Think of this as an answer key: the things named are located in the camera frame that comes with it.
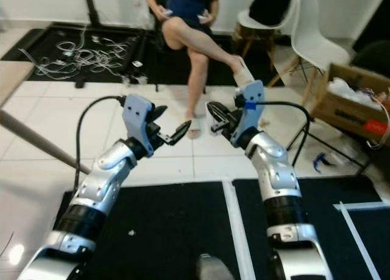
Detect black power adapter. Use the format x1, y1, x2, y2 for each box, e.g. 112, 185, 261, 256
125, 60, 148, 86

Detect black metal stand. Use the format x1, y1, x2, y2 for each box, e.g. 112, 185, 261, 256
289, 119, 372, 171

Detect pale blue right wrist camera mount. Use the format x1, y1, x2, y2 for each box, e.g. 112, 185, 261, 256
233, 80, 268, 149

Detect white slipper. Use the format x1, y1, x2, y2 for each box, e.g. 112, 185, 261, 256
185, 117, 203, 139
233, 56, 257, 89

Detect person in dark blue dress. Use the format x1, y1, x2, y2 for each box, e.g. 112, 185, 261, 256
143, 0, 257, 139

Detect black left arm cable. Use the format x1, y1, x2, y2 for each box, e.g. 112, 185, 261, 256
76, 96, 129, 192

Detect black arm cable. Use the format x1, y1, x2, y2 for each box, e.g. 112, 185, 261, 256
76, 96, 129, 192
262, 100, 313, 169

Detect pale blue left wrist camera mount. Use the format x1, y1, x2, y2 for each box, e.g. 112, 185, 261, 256
123, 94, 160, 159

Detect brown cardboard box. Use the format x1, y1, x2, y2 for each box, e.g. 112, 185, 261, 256
310, 63, 390, 149

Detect black rounded chair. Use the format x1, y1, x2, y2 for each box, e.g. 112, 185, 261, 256
349, 40, 390, 77

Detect black floor mat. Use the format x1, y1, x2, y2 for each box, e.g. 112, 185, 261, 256
37, 181, 246, 280
338, 202, 390, 280
3, 23, 281, 89
232, 175, 381, 280

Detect clear blue plastic trash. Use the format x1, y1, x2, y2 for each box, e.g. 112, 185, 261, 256
313, 152, 336, 173

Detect black tripod stand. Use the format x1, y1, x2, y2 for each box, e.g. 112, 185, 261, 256
84, 0, 105, 31

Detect white plastic bag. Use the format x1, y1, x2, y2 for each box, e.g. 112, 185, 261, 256
328, 77, 376, 108

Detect grey robot foot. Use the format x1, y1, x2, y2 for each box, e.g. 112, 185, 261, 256
196, 254, 235, 280

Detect white chair with wooden legs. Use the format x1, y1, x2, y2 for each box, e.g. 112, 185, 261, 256
235, 0, 299, 58
267, 0, 352, 91

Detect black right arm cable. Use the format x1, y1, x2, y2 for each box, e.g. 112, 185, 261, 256
262, 100, 313, 169

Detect white cable tangle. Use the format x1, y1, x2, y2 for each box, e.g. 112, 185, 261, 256
19, 37, 135, 80

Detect pale blue wrist camera mount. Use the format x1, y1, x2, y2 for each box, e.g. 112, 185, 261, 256
123, 94, 160, 159
233, 80, 268, 149

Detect black backpack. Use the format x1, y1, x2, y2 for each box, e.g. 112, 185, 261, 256
249, 0, 294, 26

